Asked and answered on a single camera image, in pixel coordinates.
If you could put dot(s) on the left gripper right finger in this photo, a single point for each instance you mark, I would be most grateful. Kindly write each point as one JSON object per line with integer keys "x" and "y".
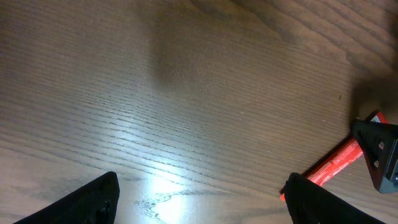
{"x": 309, "y": 203}

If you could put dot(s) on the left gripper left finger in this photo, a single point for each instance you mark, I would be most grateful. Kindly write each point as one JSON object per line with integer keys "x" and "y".
{"x": 94, "y": 203}

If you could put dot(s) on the red packet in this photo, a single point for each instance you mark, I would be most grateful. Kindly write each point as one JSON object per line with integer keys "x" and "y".
{"x": 341, "y": 157}

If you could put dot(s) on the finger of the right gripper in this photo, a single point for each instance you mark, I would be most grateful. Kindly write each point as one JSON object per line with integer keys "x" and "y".
{"x": 378, "y": 141}

